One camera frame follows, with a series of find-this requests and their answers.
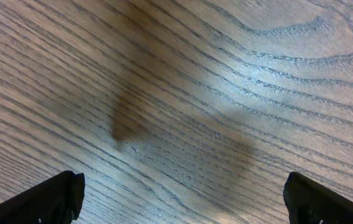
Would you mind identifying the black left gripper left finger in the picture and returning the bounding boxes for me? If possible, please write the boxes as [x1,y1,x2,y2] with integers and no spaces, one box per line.
[0,170,85,224]

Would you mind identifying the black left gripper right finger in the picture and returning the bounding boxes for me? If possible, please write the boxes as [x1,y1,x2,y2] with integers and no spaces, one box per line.
[283,172,353,224]

